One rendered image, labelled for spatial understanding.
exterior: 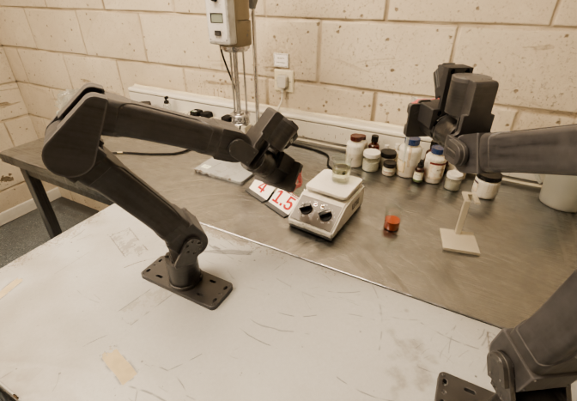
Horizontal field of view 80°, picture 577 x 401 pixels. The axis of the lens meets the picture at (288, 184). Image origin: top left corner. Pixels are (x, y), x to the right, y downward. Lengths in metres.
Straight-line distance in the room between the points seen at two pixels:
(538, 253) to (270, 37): 1.11
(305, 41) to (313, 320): 0.99
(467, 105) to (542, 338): 0.32
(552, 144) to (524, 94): 0.81
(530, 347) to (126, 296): 0.68
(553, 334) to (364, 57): 1.01
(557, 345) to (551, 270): 0.48
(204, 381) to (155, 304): 0.20
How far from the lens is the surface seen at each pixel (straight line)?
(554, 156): 0.47
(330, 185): 0.91
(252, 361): 0.65
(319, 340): 0.67
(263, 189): 1.03
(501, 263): 0.93
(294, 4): 1.37
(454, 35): 1.24
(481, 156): 0.55
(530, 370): 0.54
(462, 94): 0.60
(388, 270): 0.81
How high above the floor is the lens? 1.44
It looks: 30 degrees down
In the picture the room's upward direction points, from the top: straight up
